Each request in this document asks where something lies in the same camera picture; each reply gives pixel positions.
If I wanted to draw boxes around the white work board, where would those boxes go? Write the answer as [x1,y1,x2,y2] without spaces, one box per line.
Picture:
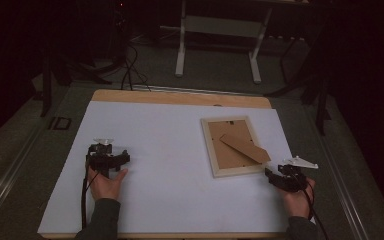
[36,100,319,235]

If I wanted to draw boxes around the grey metal floor rail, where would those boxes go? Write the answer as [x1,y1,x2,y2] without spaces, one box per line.
[0,124,49,229]
[303,105,372,240]

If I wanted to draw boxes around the black tripod stand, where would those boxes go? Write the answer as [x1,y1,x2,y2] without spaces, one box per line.
[39,46,114,118]

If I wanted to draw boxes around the black floor cables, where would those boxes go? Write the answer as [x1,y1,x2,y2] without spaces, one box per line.
[119,42,152,92]

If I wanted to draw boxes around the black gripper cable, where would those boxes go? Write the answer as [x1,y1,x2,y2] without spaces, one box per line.
[300,179,330,240]
[80,159,102,231]

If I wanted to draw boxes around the white metal stand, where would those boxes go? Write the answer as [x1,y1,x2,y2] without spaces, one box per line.
[174,0,275,85]

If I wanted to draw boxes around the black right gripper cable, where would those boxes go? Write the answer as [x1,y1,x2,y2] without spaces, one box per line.
[300,179,330,240]

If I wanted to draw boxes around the black angled stand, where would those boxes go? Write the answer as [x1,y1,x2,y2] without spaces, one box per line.
[264,31,333,137]

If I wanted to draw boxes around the black rectangular floor bracket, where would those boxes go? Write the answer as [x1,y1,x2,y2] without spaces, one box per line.
[47,116,73,131]

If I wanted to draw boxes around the wooden photo frame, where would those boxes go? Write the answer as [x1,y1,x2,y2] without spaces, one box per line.
[200,115,273,179]

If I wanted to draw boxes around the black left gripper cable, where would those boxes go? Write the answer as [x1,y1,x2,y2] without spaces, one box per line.
[80,159,102,231]

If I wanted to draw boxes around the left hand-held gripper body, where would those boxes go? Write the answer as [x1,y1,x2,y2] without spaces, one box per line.
[87,138,122,178]

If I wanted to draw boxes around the person's right hand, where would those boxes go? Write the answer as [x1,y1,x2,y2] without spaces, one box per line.
[281,177,316,220]

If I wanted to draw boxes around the person's left hand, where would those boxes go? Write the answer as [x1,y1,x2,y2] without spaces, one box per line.
[86,167,130,202]

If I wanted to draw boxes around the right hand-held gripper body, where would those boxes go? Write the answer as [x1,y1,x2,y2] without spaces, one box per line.
[274,155,320,194]

